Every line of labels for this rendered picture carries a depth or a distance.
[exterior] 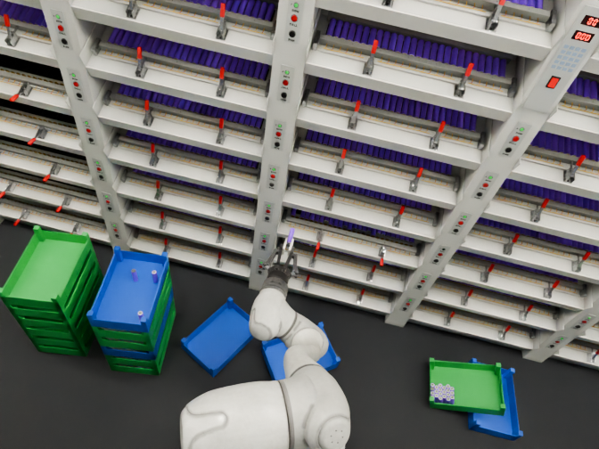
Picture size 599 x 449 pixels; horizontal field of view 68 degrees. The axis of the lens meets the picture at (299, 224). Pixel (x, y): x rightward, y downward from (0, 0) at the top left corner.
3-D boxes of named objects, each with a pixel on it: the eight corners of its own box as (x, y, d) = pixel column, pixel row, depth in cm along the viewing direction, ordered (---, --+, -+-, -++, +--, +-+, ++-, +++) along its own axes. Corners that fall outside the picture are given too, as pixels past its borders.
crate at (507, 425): (513, 441, 191) (523, 436, 185) (468, 429, 191) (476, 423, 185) (506, 375, 210) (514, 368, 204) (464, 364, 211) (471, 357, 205)
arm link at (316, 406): (332, 355, 96) (271, 364, 93) (365, 399, 79) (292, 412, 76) (333, 409, 99) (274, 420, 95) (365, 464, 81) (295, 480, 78)
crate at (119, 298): (148, 332, 157) (145, 322, 151) (90, 326, 155) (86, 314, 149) (169, 264, 176) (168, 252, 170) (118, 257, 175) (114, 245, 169)
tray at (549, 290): (577, 311, 185) (600, 306, 172) (436, 275, 187) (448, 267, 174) (578, 265, 193) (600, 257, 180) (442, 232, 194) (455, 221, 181)
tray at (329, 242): (414, 270, 187) (422, 265, 178) (276, 235, 188) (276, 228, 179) (421, 227, 194) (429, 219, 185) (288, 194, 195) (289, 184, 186)
